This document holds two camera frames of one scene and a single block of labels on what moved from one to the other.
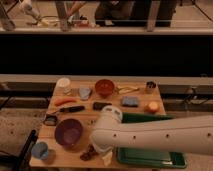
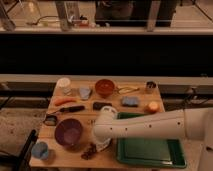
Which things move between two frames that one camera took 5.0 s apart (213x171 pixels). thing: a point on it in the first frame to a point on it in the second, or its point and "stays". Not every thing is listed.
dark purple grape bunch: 90,153 stays
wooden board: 66,135 stays
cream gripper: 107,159 to 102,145
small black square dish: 50,120 stays
